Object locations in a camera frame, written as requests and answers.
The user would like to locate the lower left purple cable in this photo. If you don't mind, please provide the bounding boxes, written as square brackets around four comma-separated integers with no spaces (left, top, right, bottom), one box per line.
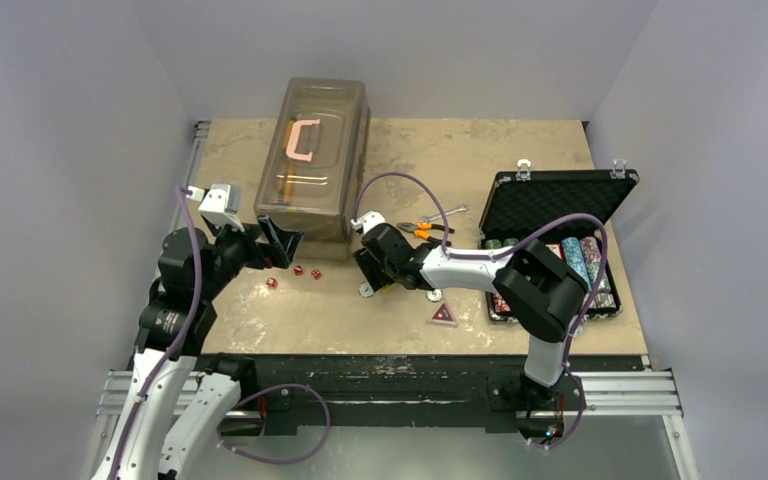
[216,384,331,466]

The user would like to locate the black metal table frame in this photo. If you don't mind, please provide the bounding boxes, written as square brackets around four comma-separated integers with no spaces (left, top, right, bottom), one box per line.
[195,354,644,437]

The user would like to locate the light blue chip row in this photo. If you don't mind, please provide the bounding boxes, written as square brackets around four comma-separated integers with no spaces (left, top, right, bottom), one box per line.
[561,237,593,299]

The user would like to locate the red triangle dealer marker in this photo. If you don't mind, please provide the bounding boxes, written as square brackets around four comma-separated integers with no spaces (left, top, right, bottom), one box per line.
[427,301,458,328]

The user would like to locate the black poker case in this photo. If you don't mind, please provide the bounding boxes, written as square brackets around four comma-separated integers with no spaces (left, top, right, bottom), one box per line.
[478,160,640,323]

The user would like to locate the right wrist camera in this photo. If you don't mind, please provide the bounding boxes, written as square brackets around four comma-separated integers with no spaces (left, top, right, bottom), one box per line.
[350,211,386,235]

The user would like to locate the pink box handle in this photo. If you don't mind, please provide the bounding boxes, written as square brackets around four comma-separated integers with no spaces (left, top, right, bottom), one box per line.
[285,118,321,164]

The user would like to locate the red card deck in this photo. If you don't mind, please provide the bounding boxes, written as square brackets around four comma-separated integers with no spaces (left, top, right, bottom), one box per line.
[546,243,565,260]

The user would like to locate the white poker chip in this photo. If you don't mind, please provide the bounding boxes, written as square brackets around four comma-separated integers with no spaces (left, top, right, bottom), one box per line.
[426,289,443,303]
[358,283,374,298]

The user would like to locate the translucent brown storage box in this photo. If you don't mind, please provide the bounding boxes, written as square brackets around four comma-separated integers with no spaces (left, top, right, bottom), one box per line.
[253,77,371,261]

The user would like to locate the white poker chip left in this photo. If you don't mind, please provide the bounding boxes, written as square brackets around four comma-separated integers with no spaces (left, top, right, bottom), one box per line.
[358,283,374,298]

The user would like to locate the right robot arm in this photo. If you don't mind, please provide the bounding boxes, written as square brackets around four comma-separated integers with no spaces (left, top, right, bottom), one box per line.
[353,221,588,407]

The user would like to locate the red green chip row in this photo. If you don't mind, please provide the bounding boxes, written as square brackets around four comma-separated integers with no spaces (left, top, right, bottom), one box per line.
[483,239,514,315]

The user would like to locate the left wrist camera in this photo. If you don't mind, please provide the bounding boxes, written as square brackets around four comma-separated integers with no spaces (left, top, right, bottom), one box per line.
[198,183,243,234]

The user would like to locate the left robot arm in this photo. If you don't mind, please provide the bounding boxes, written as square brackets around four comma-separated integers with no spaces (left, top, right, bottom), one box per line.
[94,216,303,479]

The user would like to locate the white poker chip right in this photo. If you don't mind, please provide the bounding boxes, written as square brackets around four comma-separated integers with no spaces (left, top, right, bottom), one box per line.
[426,289,443,303]

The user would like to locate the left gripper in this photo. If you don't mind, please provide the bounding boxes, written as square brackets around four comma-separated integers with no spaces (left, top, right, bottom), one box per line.
[198,212,302,299]

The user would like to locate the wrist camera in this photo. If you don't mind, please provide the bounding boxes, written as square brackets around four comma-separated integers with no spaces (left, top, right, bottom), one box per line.
[198,183,243,234]
[350,211,386,235]

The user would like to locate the silver wrench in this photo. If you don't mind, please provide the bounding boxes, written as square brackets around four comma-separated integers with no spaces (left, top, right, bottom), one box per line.
[420,204,469,223]

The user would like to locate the orange black pliers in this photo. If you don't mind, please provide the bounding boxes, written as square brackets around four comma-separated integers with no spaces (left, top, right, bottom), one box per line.
[397,222,455,244]

